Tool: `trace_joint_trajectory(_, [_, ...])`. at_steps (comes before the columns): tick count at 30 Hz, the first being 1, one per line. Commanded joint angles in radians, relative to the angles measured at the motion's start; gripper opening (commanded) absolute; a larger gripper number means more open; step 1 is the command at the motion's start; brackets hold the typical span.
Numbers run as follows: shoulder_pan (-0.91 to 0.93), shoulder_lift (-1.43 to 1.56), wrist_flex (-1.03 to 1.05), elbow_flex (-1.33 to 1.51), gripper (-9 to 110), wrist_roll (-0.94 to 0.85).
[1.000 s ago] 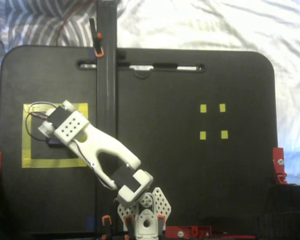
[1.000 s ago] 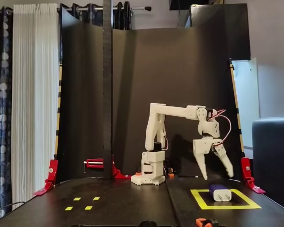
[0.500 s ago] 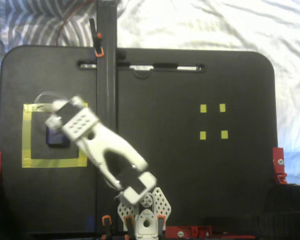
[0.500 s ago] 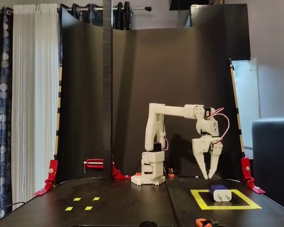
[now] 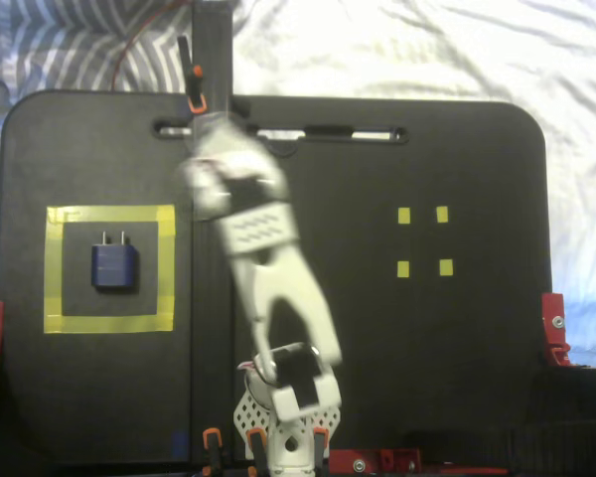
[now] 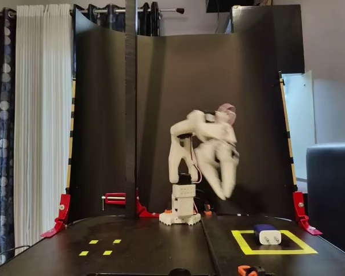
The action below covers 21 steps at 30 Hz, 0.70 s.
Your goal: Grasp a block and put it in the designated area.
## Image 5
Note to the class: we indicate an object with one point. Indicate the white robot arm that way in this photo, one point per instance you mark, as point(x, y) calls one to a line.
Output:
point(278, 278)

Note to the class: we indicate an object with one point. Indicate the orange black spring clamp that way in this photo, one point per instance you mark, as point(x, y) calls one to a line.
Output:
point(213, 447)
point(196, 79)

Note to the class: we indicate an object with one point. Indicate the red pole base bracket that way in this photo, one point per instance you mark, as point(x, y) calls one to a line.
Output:
point(372, 461)

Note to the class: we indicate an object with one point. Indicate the yellow tape square outline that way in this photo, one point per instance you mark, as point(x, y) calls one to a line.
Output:
point(52, 268)

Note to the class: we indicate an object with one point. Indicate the blue white charger plug block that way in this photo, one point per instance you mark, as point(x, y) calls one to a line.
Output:
point(114, 268)

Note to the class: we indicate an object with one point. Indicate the white grey striped bedsheet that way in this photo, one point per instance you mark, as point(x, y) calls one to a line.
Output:
point(427, 49)

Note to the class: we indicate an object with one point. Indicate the orange base clamp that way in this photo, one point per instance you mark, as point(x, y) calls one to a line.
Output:
point(320, 444)
point(256, 447)

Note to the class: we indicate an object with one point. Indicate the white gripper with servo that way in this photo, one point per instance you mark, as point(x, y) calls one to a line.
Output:
point(218, 141)

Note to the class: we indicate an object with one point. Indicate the blue tape piece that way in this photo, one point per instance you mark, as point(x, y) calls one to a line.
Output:
point(180, 444)

